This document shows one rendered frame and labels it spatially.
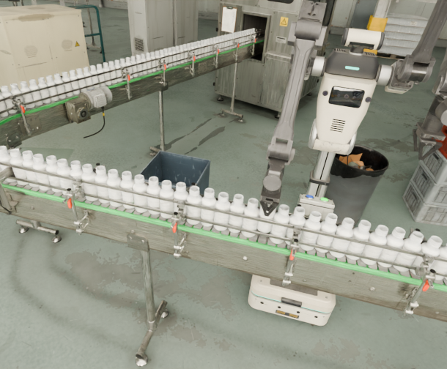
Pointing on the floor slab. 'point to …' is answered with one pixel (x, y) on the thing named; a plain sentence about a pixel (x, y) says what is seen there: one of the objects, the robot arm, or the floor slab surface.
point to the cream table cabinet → (33, 42)
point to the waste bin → (355, 183)
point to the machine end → (260, 77)
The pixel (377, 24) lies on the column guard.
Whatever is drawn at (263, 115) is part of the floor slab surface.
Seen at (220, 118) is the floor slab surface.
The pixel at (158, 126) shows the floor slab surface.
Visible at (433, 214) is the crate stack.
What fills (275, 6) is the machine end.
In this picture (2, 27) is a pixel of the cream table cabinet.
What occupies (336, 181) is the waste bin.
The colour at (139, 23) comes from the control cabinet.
